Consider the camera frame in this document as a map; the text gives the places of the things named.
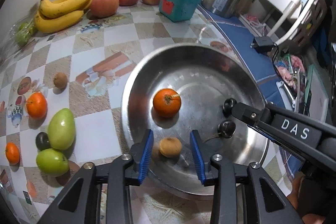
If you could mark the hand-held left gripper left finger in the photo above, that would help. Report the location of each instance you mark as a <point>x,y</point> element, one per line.
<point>145,153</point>

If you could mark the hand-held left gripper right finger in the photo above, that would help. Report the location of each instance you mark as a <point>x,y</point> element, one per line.
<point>197,155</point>

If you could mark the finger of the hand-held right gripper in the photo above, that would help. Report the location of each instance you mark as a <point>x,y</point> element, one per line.
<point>265,132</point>
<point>249,113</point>

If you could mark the orange tangerine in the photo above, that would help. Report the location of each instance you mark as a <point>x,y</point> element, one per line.
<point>12,153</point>
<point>166,104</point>
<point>36,106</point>

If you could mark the steel bowl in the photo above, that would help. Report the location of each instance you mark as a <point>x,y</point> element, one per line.
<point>204,82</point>

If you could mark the green mango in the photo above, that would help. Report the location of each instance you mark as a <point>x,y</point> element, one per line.
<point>61,129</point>

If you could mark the pink floral plastic bag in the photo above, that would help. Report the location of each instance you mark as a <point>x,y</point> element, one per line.
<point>288,71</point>

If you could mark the black power adapter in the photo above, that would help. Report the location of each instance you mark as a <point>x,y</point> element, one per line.
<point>263,43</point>

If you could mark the white plastic rack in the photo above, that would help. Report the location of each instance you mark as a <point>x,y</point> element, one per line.
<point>304,19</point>

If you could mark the bunch of yellow bananas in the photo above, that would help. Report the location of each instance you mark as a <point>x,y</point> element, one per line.
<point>60,7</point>

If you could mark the clear bag of green jujubes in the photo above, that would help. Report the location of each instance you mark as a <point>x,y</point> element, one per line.
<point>23,32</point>

